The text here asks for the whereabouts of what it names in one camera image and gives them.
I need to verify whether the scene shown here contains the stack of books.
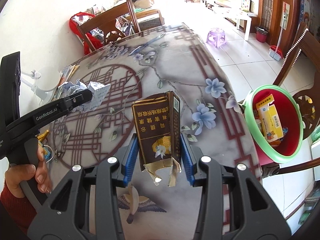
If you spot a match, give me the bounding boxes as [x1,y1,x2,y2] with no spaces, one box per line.
[54,64,80,100]

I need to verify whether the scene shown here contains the green red trash bin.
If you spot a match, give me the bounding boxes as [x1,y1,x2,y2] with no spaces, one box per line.
[244,84,304,164]

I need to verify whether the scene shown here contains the red clothes on rack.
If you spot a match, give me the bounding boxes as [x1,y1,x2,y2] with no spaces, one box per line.
[69,12,104,55]

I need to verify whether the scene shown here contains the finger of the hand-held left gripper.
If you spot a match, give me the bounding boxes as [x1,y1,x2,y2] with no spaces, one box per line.
[54,90,93,114]

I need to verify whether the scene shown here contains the beaded wooden chair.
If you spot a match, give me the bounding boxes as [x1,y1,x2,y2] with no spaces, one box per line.
[260,21,320,180]

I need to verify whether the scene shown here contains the blue white paper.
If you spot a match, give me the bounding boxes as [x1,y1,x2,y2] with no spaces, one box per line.
[58,79,112,114]

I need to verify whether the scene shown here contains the purple plastic stool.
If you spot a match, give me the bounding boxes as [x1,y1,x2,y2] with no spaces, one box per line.
[206,28,227,49]

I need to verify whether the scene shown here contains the white blue medicine box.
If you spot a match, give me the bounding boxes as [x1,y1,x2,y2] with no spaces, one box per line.
[255,105,269,128]

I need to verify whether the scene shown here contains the person's left hand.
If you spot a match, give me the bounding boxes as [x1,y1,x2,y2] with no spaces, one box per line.
[4,144,52,193]

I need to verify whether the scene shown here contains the yellow carton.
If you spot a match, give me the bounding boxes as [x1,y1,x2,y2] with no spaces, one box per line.
[257,94,275,109]

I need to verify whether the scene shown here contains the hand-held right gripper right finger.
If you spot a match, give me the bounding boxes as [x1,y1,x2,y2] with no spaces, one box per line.
[180,133,292,240]

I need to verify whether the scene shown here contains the white coffee table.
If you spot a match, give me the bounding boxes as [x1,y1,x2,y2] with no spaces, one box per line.
[224,7,258,41]

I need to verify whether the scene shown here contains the small red bin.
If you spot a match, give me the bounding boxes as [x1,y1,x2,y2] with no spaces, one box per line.
[255,26,269,43]

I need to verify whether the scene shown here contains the wooden sofa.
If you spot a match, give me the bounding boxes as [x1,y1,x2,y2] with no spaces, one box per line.
[117,0,165,30]

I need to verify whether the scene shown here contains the yellow medicine box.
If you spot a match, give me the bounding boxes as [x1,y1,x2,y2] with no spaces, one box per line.
[260,105,284,138]

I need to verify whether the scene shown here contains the dustpan with long handle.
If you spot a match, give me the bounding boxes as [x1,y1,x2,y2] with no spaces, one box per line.
[269,15,287,60]

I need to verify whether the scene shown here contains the brown cigarette box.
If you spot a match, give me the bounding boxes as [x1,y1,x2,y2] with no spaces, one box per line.
[132,90,182,187]

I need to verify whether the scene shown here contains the television cabinet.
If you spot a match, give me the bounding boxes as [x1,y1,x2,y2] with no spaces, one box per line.
[204,0,242,13]

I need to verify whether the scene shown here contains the carved wooden chair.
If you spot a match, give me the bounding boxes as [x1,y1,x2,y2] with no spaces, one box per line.
[76,0,140,50]

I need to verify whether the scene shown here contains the white phone cable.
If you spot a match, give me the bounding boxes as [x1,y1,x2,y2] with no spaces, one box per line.
[41,145,54,163]

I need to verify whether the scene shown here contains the person's left forearm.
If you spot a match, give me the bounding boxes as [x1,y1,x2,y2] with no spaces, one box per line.
[0,185,38,234]

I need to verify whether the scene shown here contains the white desk lamp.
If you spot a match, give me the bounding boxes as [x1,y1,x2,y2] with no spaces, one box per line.
[21,66,63,100]

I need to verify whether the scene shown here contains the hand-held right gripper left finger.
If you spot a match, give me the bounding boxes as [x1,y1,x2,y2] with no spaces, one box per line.
[27,135,139,240]

